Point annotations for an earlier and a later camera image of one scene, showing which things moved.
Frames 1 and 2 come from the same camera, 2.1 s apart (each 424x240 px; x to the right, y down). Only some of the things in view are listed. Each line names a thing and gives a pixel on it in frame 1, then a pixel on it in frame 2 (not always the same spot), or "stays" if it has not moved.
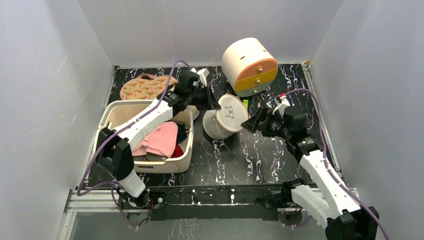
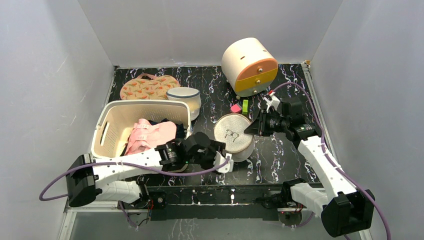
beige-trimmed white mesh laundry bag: x=222 y=123 to x=229 y=129
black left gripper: x=211 y=103 to x=213 y=147
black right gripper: x=262 y=121 stays
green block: x=245 y=102 stays
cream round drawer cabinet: x=250 y=66 stays
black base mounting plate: x=248 y=203 stays
